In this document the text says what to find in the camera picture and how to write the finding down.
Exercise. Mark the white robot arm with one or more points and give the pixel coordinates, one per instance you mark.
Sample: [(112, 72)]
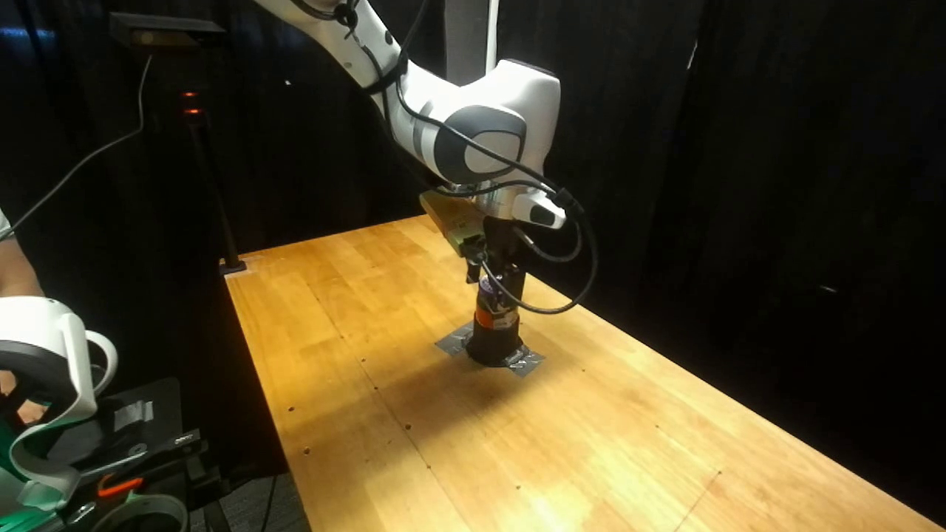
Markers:
[(490, 108)]

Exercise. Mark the person forearm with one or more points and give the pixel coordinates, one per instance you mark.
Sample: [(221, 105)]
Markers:
[(11, 263)]

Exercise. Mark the person hand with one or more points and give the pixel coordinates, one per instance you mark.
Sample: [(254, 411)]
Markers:
[(31, 411)]

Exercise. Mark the black equipment case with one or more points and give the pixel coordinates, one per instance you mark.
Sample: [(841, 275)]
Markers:
[(147, 445)]

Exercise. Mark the black panel on stand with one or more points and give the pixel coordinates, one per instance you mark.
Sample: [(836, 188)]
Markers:
[(167, 31)]

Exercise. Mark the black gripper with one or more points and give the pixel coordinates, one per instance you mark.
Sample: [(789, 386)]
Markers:
[(504, 247)]

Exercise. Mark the orange clip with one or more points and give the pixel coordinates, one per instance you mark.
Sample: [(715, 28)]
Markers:
[(119, 485)]

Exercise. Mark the white handheld controller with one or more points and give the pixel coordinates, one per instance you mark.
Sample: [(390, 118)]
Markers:
[(47, 340)]

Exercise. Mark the tan wrist camera mount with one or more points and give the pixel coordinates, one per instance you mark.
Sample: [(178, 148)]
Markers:
[(450, 214)]

